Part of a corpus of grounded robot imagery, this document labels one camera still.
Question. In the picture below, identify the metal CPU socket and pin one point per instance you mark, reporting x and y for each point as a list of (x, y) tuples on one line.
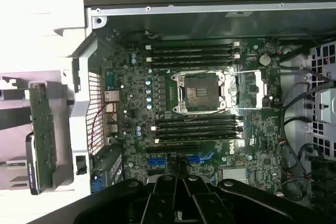
[(199, 91)]

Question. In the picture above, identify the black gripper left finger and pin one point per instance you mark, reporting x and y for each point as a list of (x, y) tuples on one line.
[(110, 203)]

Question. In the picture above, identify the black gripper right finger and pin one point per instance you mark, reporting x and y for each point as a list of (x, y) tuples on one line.
[(249, 203)]

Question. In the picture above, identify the black RAM slot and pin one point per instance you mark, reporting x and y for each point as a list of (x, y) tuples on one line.
[(194, 138), (194, 125), (194, 118), (194, 49), (194, 62), (194, 43), (194, 131), (194, 55)]

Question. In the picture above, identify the green motherboard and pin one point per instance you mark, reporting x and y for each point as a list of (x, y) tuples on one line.
[(210, 140)]

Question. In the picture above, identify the blue expansion slot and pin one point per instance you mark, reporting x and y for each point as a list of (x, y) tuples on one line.
[(157, 163)]

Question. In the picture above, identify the metal rear ports row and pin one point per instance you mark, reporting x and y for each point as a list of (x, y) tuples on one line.
[(111, 96)]

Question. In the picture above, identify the black open PC case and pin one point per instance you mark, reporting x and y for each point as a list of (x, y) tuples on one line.
[(78, 90)]

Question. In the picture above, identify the silver coin battery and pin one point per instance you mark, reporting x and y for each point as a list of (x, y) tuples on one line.
[(264, 59)]

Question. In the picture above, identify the black expansion slot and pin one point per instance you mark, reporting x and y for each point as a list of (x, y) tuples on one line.
[(170, 147)]

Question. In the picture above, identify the grey metal drive cage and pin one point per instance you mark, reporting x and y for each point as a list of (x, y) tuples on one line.
[(325, 103)]

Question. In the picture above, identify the metal socket cover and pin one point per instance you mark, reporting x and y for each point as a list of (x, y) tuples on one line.
[(258, 87)]

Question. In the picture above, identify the silver chipset heatsink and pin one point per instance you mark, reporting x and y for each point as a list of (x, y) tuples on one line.
[(235, 174)]

